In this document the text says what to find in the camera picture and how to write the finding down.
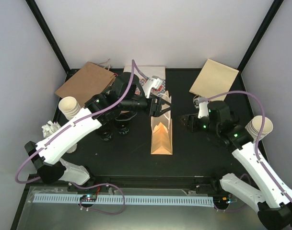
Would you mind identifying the orange paper bag white handles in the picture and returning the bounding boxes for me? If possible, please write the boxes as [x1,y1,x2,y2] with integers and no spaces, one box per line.
[150,90,174,156]

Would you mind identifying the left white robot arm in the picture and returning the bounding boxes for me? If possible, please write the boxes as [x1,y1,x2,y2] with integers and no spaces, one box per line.
[24,72,171,191]

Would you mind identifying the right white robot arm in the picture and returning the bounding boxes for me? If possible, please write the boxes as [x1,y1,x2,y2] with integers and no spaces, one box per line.
[180,101,292,230]

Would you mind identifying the black coffee cup open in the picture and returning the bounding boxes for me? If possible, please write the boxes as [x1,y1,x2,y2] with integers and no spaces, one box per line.
[113,118,130,135]

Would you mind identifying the black coffee cup front left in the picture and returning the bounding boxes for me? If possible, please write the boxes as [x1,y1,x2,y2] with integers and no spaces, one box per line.
[97,128,113,141]

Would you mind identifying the blue checkered paper bag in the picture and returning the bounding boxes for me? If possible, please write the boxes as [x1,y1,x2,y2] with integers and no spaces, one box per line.
[123,66,166,96]

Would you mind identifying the right stack paper cups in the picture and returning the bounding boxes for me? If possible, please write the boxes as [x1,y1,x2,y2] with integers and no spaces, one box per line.
[245,115,273,142]

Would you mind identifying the stack paper cups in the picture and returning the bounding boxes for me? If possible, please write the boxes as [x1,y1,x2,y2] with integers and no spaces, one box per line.
[245,115,273,142]
[58,96,81,120]

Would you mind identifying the brown kraft paper bag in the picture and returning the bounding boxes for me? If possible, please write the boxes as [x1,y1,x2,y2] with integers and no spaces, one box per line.
[55,62,115,107]

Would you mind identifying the right base circuit board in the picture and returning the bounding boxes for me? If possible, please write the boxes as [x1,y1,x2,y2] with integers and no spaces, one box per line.
[213,196,238,204]

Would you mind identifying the base circuit board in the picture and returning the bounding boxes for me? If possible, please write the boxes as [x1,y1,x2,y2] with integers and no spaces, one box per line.
[213,196,238,204]
[80,195,97,202]

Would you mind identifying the left stack paper cups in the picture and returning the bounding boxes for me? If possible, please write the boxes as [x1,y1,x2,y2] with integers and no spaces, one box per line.
[58,96,81,120]

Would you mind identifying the white wrapped straws bundle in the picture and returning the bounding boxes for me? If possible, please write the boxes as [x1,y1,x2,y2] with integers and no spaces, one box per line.
[41,120,77,154]

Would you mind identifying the left base circuit board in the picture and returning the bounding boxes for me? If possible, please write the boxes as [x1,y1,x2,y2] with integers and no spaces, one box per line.
[80,195,97,202]

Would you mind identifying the tan paper bag brown handles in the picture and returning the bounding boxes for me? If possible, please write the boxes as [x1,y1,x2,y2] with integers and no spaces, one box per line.
[189,59,239,99]

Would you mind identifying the right black frame post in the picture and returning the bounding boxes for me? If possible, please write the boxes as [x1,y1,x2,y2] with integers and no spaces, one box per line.
[237,0,284,71]

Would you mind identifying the black frame post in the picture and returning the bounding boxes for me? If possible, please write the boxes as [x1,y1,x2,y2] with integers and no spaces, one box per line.
[26,0,70,74]
[237,0,284,71]

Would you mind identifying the light blue cable duct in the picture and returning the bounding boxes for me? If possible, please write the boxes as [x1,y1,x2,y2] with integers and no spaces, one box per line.
[33,194,214,207]

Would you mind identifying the left black frame post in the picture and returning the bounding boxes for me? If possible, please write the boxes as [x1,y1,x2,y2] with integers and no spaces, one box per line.
[26,0,70,74]

